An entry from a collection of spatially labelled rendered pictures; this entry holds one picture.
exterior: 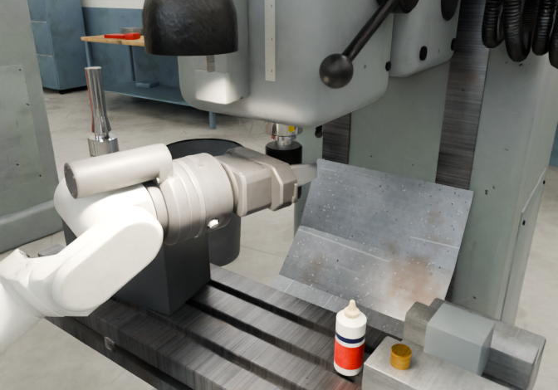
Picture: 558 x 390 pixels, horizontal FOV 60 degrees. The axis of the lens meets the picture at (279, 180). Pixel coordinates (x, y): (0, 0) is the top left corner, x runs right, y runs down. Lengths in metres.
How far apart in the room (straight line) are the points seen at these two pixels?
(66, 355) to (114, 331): 1.53
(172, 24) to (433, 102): 0.63
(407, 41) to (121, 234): 0.40
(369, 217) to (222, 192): 0.50
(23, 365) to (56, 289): 1.93
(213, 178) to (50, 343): 2.00
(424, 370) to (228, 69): 0.38
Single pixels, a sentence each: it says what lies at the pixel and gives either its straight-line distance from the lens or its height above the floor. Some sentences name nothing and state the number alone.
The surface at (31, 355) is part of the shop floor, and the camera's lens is 2.43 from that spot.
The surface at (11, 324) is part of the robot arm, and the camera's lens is 0.50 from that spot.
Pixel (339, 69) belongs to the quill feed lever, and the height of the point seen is 1.38.
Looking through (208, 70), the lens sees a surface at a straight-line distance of 0.49.
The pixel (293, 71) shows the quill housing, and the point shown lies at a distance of 0.48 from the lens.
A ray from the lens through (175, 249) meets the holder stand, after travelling 0.79.
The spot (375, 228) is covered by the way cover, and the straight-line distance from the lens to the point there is 0.97.
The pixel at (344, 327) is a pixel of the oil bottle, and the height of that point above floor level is 1.03.
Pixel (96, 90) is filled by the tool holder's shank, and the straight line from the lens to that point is 0.83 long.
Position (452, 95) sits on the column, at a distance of 0.90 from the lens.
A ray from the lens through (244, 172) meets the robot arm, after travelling 0.54.
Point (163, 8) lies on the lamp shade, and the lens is 0.37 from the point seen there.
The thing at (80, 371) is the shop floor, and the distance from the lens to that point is 2.27.
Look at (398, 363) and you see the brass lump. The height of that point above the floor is 1.07.
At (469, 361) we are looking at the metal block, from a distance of 0.59.
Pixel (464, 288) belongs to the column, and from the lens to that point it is 1.02.
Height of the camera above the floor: 1.44
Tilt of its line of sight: 21 degrees down
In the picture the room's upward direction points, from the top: straight up
